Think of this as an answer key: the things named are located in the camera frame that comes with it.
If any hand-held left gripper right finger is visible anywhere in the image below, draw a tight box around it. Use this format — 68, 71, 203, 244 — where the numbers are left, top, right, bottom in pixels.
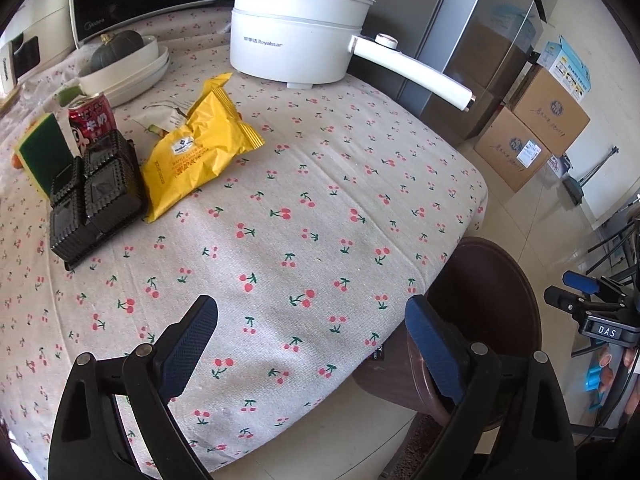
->
405, 296, 576, 480

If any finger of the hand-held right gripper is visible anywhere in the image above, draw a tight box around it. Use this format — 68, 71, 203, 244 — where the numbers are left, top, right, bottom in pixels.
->
544, 285, 621, 318
563, 270, 636, 308

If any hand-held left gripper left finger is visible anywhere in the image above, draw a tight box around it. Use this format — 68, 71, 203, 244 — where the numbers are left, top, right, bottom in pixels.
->
47, 295, 219, 480

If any black plastic tray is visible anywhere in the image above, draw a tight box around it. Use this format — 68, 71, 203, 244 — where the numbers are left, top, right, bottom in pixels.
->
48, 129, 150, 271

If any yellow snack packet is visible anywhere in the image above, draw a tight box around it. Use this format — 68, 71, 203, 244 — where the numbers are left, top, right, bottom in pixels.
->
141, 72, 266, 224

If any white paper wrapper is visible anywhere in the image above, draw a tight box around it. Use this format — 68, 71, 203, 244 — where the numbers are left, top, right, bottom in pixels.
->
132, 100, 199, 137

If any red drink can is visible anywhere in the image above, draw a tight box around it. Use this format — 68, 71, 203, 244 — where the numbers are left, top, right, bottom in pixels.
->
67, 92, 118, 153

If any person's right hand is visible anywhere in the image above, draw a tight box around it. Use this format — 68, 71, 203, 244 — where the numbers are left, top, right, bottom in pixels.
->
597, 347, 637, 393

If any brown round stool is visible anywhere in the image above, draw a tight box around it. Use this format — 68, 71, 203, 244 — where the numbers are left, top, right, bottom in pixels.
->
352, 237, 543, 433

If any small printed bag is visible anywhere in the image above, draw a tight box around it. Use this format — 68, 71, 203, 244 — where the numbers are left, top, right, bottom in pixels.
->
547, 152, 574, 179

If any cardboard box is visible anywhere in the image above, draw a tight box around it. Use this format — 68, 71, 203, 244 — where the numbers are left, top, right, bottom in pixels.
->
474, 105, 553, 193
510, 65, 591, 156

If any cherry print tablecloth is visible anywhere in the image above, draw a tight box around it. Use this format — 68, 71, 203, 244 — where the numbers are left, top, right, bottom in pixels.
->
0, 0, 488, 480

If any blue and white box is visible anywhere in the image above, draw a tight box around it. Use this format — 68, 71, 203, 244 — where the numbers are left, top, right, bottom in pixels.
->
542, 35, 592, 103

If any yellow green sponge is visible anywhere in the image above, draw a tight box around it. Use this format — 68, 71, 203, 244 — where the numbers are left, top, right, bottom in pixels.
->
13, 112, 74, 196

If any white ceramic plate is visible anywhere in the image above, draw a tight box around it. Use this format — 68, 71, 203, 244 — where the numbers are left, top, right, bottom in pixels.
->
107, 46, 171, 108

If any small green fruit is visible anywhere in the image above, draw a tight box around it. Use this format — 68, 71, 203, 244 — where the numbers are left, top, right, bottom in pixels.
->
52, 86, 83, 111

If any white ceramic bowl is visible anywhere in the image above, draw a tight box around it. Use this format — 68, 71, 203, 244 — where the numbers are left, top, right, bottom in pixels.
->
77, 35, 160, 93

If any grey refrigerator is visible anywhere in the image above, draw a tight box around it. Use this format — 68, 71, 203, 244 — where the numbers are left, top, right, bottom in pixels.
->
320, 0, 543, 141

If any dark green squash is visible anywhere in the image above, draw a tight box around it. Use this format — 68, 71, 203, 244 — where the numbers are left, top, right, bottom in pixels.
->
90, 30, 146, 76

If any white electric cooking pot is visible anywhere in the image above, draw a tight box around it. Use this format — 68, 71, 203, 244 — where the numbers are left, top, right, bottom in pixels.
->
229, 0, 475, 112

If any cream air fryer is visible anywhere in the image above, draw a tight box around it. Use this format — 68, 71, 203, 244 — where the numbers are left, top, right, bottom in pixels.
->
0, 35, 42, 98

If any dustpan with handle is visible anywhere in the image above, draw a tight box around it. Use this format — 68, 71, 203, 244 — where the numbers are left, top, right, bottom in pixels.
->
565, 147, 619, 206

